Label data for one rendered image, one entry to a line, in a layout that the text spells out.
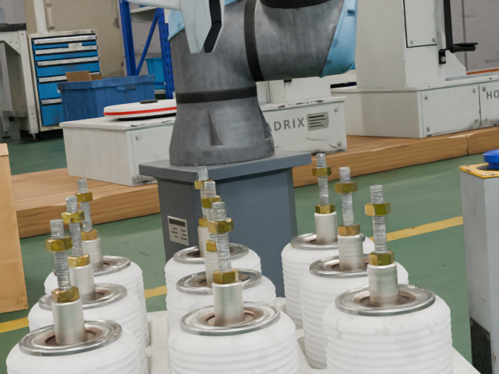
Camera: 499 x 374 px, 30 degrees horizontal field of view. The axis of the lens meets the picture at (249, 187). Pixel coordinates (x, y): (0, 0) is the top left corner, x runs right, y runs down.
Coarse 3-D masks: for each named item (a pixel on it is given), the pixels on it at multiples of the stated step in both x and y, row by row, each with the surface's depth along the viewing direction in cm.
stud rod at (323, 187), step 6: (318, 156) 92; (324, 156) 92; (318, 162) 92; (324, 162) 92; (318, 180) 93; (324, 180) 92; (324, 186) 93; (324, 192) 93; (324, 198) 93; (324, 204) 93
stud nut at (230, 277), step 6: (216, 270) 69; (234, 270) 69; (216, 276) 68; (222, 276) 68; (228, 276) 68; (234, 276) 68; (216, 282) 69; (222, 282) 68; (228, 282) 68; (234, 282) 69
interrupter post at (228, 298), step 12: (216, 288) 68; (228, 288) 68; (240, 288) 69; (216, 300) 69; (228, 300) 68; (240, 300) 69; (216, 312) 69; (228, 312) 68; (240, 312) 69; (228, 324) 68
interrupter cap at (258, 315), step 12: (192, 312) 71; (204, 312) 71; (252, 312) 70; (264, 312) 70; (276, 312) 69; (180, 324) 68; (192, 324) 68; (204, 324) 68; (216, 324) 69; (240, 324) 67; (252, 324) 67; (264, 324) 67
